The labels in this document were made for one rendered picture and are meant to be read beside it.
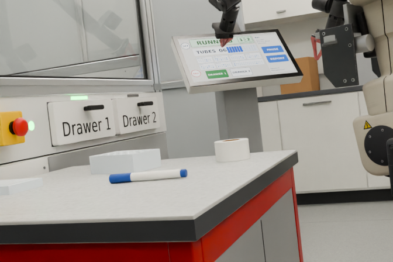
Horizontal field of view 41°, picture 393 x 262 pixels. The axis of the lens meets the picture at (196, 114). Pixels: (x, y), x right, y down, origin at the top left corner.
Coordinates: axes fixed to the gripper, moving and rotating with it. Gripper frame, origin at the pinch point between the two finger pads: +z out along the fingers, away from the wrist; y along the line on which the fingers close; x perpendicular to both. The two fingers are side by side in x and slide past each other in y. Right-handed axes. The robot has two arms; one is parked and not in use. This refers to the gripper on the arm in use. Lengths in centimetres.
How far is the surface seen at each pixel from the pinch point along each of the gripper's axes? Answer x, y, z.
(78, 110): 50, 64, -29
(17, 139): 69, 79, -44
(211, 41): -18.7, -4.2, 15.4
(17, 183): 88, 80, -56
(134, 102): 33, 44, -10
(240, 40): -17.5, -17.6, 15.3
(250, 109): 9.8, -16.4, 31.1
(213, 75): 2.4, 1.5, 15.1
